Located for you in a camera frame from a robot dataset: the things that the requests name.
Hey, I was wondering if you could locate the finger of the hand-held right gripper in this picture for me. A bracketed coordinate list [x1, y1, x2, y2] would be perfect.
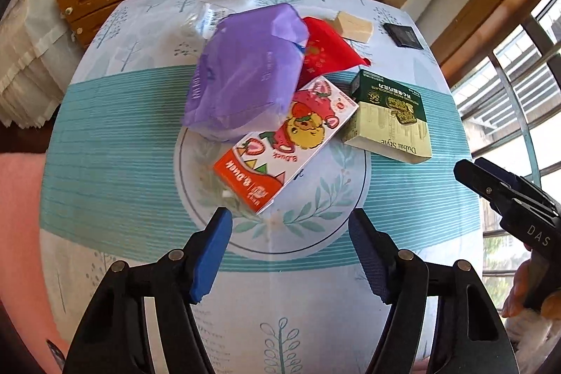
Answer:
[475, 157, 560, 218]
[453, 158, 519, 218]

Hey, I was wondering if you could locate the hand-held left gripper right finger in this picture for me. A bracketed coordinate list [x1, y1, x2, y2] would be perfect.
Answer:
[348, 208, 520, 374]

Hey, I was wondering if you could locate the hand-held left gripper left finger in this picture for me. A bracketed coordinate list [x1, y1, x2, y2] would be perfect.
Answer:
[61, 206, 233, 374]

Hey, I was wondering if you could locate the green and cream box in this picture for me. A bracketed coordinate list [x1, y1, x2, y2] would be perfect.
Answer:
[342, 69, 433, 165]

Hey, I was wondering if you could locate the strawberry bear carton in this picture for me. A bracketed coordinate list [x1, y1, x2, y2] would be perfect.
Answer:
[213, 76, 360, 215]

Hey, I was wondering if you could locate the black wallet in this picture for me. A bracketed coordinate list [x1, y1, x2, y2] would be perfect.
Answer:
[383, 22, 424, 52]

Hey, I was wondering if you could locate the purple plastic bag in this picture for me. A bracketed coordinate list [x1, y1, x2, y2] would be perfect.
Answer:
[183, 3, 311, 144]

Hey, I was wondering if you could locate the red packet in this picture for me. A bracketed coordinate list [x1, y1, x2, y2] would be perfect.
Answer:
[298, 17, 373, 90]

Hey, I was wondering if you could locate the beige block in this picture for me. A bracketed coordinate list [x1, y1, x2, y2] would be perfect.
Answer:
[330, 11, 375, 42]

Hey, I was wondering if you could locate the person's right hand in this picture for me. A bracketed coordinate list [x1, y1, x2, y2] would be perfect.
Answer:
[502, 261, 561, 319]

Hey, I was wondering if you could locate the white lace cloth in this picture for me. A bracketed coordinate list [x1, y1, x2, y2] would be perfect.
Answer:
[0, 0, 89, 128]

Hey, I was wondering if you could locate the wooden window frame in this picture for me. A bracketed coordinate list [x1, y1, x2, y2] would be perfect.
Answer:
[401, 0, 561, 86]

